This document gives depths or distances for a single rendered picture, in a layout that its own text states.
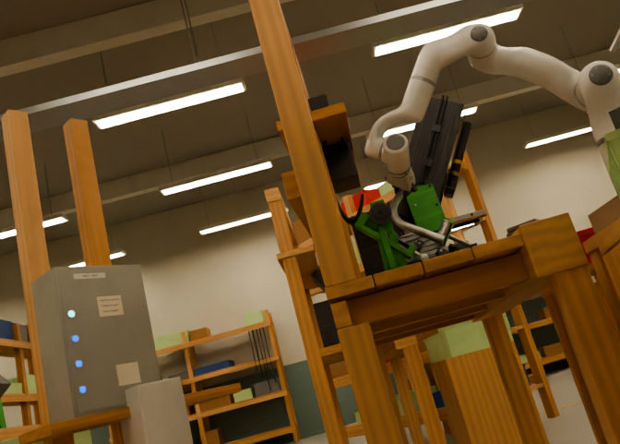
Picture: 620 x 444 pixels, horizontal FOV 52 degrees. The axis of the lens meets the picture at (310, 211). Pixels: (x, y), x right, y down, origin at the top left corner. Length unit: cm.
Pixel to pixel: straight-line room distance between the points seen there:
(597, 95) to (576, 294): 63
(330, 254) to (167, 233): 1046
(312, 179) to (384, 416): 68
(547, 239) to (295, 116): 80
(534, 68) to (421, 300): 84
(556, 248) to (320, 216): 65
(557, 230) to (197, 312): 1024
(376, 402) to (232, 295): 998
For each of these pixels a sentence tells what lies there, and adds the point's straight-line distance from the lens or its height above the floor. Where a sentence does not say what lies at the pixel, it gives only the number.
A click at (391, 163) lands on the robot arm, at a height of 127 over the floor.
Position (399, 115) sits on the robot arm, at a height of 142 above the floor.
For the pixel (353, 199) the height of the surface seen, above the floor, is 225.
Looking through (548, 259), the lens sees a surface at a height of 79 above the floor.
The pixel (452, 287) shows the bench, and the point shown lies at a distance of 184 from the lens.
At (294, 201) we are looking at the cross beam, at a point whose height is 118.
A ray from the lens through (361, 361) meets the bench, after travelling 174.
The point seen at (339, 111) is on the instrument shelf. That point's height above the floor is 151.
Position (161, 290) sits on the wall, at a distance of 1197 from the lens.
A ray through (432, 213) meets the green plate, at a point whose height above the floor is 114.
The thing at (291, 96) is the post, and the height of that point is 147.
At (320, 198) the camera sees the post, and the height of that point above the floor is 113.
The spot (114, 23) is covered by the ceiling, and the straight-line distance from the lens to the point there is 665.
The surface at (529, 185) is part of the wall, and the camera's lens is 1238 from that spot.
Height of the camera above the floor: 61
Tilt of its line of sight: 16 degrees up
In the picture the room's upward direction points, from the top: 15 degrees counter-clockwise
